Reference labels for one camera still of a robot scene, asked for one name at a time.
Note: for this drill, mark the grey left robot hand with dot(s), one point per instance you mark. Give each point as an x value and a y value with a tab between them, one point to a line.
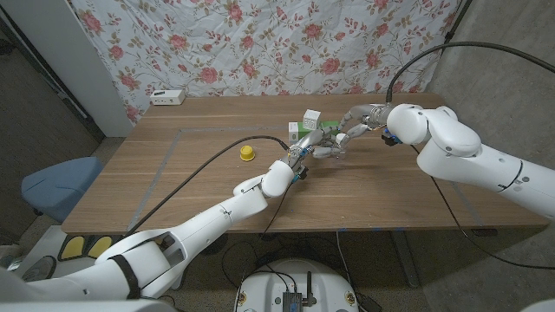
310	145

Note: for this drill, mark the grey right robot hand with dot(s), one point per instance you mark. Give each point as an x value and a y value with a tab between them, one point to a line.
368	113

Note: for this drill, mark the clear white-capped medicine bottle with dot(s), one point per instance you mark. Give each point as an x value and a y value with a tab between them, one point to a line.
341	139

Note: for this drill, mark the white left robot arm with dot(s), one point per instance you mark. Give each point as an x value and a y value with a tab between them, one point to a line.
195	229

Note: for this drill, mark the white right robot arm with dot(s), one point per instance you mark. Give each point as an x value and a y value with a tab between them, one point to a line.
468	160

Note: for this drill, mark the green flexible straws box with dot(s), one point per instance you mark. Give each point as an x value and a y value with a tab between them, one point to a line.
299	134

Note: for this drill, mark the white cube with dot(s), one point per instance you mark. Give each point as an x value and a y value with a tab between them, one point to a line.
311	119

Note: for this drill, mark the yellow bottle cap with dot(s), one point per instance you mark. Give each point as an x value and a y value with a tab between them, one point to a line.
247	153

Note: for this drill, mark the black electronics box with antenna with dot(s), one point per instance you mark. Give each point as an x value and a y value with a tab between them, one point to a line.
292	300

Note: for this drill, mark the floral backdrop cloth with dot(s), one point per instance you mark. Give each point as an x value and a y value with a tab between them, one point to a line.
269	47

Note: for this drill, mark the black backdrop stand pole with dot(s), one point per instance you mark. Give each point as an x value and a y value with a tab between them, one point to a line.
456	19

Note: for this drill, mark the white robot torso base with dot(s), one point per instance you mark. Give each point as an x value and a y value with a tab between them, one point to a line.
269	286

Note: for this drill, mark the grey table leg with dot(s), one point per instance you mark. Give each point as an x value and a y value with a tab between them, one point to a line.
405	260

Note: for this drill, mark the white power strip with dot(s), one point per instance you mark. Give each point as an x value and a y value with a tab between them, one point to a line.
167	97

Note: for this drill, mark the yellow black foot pedal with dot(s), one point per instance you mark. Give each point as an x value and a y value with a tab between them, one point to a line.
71	248
99	245

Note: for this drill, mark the blue padded stool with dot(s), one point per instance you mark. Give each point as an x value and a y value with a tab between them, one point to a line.
60	184

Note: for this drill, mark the white board panel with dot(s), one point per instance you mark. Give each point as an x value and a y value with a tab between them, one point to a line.
73	56

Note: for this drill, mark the grey slipper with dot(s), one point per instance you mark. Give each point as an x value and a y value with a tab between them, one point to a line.
39	271

